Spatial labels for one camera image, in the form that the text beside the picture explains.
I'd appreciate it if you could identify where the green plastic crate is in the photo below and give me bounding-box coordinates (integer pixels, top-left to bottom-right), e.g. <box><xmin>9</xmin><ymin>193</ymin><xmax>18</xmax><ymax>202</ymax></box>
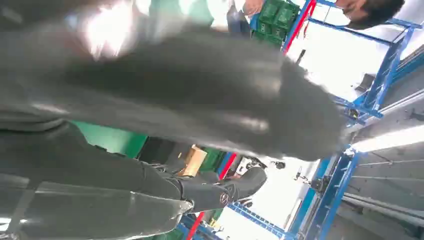
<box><xmin>198</xmin><ymin>147</ymin><xmax>227</xmax><ymax>173</ymax></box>
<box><xmin>251</xmin><ymin>0</ymin><xmax>301</xmax><ymax>48</ymax></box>

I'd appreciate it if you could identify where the person's hand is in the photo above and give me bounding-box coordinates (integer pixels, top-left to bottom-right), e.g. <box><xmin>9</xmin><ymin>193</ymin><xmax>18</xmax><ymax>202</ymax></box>
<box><xmin>242</xmin><ymin>0</ymin><xmax>267</xmax><ymax>17</ymax></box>

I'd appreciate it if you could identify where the person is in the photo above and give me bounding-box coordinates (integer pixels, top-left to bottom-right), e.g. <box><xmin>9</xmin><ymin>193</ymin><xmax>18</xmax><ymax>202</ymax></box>
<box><xmin>333</xmin><ymin>0</ymin><xmax>406</xmax><ymax>31</ymax></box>

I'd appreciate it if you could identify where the green table mat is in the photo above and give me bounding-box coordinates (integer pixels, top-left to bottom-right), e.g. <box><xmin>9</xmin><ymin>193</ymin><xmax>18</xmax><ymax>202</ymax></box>
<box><xmin>70</xmin><ymin>120</ymin><xmax>149</xmax><ymax>160</ymax></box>

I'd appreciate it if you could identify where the brown cardboard box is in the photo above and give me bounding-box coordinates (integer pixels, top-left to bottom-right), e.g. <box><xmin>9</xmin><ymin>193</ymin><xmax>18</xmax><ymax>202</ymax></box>
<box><xmin>176</xmin><ymin>144</ymin><xmax>209</xmax><ymax>178</ymax></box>

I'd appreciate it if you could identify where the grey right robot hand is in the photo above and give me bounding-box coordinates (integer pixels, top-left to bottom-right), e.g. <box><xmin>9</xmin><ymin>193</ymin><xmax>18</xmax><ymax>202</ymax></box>
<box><xmin>39</xmin><ymin>26</ymin><xmax>346</xmax><ymax>240</ymax></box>

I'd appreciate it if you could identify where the blue metal rack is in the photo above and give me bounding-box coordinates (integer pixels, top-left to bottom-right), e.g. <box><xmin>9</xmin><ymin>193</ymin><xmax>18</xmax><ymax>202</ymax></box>
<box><xmin>281</xmin><ymin>0</ymin><xmax>424</xmax><ymax>127</ymax></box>
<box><xmin>227</xmin><ymin>149</ymin><xmax>363</xmax><ymax>240</ymax></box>

